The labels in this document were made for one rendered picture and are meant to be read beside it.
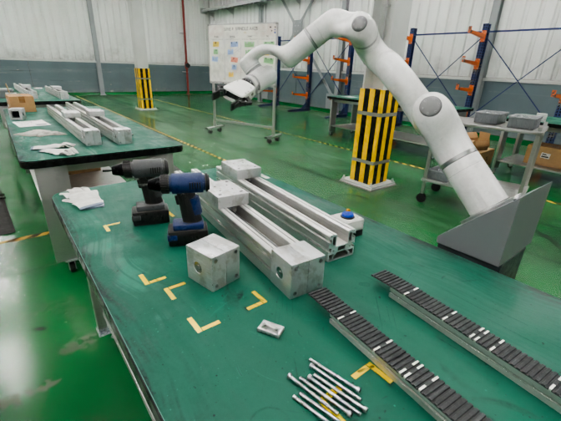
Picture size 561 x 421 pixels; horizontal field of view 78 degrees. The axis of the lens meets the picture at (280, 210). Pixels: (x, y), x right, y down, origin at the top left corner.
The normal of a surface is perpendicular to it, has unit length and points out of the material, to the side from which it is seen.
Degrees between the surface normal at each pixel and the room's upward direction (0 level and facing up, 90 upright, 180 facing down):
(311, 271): 90
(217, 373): 0
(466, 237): 90
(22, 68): 90
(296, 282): 90
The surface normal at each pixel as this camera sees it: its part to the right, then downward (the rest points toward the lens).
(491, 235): -0.78, 0.22
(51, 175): 0.61, 0.33
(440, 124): -0.12, 0.52
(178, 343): 0.04, -0.92
